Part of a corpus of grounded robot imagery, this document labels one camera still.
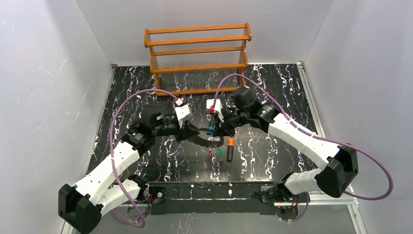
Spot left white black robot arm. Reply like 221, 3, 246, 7
58, 105, 199, 234

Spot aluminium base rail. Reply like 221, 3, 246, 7
59, 181, 366, 234

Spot orange wooden shelf rack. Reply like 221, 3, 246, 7
144, 23, 252, 89

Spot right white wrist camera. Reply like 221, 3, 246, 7
206, 99, 224, 122

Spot orange capped black marker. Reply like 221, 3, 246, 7
226, 138, 235, 163

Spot blue capped black marker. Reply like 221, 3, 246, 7
206, 116, 215, 136

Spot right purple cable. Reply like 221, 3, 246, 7
213, 73, 394, 222

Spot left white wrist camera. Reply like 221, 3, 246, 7
174, 98, 192, 129

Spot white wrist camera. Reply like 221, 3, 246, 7
174, 98, 192, 129
206, 99, 224, 122

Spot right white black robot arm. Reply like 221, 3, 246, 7
206, 87, 358, 200

